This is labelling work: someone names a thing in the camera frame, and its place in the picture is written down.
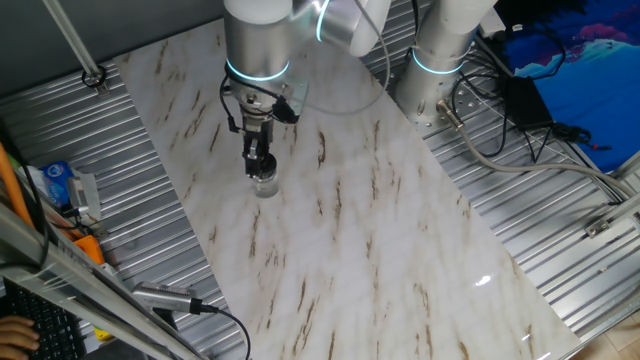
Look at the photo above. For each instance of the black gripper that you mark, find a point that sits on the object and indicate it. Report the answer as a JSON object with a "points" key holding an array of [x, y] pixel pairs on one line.
{"points": [[256, 122]]}

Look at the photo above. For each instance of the small clear glass jar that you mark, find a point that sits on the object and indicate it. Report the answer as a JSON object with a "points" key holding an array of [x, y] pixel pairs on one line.
{"points": [[266, 189]]}

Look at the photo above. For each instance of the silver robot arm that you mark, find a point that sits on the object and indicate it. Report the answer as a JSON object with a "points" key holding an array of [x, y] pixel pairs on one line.
{"points": [[255, 40]]}

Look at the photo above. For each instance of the bare human hand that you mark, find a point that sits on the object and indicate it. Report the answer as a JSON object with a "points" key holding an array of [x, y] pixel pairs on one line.
{"points": [[15, 337]]}

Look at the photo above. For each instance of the white marble pattern board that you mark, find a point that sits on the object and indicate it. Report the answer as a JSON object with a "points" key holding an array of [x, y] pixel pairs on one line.
{"points": [[375, 225]]}

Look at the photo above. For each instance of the blue and white tissue pack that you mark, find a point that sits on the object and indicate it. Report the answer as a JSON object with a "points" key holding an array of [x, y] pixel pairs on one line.
{"points": [[56, 182]]}

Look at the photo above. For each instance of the slim aluminium pole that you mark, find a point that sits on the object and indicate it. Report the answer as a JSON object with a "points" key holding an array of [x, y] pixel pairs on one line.
{"points": [[70, 37]]}

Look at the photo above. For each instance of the yellow box with green button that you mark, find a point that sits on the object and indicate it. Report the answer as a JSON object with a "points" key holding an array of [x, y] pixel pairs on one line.
{"points": [[102, 334]]}

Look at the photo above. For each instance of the orange tube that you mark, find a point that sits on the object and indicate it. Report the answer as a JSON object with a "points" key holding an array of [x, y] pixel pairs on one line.
{"points": [[12, 190]]}

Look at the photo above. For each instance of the white power strip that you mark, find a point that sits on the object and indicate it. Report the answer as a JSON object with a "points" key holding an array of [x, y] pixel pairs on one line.
{"points": [[492, 22]]}

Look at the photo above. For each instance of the black power adapter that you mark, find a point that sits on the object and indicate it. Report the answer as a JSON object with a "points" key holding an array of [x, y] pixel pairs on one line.
{"points": [[527, 102]]}

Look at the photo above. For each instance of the black keyboard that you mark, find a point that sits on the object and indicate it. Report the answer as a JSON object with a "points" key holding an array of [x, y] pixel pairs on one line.
{"points": [[50, 325]]}

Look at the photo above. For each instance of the blue landscape picture mat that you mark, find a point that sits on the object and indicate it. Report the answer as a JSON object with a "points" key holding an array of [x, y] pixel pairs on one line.
{"points": [[600, 85]]}

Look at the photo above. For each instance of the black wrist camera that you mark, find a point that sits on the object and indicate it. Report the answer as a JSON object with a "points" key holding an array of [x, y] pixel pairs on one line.
{"points": [[286, 112]]}

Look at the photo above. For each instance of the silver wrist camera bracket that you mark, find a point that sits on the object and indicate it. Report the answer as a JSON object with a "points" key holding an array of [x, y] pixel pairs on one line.
{"points": [[299, 92]]}

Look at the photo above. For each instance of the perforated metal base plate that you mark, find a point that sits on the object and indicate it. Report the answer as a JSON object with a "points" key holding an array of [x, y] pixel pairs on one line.
{"points": [[465, 105]]}

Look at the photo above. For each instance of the aluminium frame bar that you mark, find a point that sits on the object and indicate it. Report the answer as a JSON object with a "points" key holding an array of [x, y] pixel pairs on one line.
{"points": [[60, 285], [615, 215]]}

